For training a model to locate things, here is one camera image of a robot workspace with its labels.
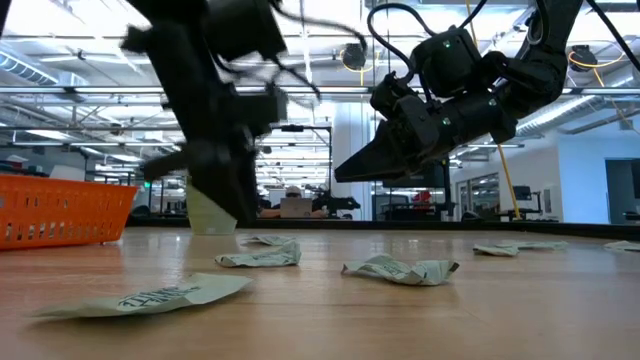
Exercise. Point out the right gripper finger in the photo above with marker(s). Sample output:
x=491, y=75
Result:
x=380, y=155

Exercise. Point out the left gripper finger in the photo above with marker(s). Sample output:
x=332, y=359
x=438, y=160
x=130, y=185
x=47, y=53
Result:
x=225, y=185
x=167, y=167

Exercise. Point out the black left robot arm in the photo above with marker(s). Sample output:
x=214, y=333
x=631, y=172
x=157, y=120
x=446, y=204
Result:
x=165, y=12

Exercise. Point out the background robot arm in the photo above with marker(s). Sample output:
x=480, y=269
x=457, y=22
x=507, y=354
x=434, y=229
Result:
x=335, y=202

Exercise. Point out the green ceramic mug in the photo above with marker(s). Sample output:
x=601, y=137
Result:
x=205, y=220

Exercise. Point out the red background object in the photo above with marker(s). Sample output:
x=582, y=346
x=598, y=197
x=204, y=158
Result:
x=422, y=196

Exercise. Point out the person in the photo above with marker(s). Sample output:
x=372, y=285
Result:
x=293, y=191

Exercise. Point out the grey laptop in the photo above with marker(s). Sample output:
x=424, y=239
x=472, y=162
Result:
x=296, y=208

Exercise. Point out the small desk monitor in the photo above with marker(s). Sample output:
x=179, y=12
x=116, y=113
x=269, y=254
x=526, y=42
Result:
x=522, y=193

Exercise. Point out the white box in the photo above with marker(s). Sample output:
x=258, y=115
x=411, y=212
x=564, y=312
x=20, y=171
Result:
x=67, y=173

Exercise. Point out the orange plastic basket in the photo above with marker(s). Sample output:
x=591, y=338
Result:
x=60, y=210

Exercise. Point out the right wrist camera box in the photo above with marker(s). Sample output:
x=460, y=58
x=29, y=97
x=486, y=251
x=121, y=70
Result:
x=445, y=60

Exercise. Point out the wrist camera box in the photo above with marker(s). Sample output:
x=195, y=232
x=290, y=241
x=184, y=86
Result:
x=445, y=60
x=245, y=30

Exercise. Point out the background black station frame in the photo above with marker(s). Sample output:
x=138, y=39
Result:
x=292, y=128

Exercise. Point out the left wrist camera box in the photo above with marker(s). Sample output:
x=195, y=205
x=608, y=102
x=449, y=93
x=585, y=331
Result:
x=245, y=30

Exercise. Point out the silver ventilation duct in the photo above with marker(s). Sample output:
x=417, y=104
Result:
x=25, y=70
x=555, y=115

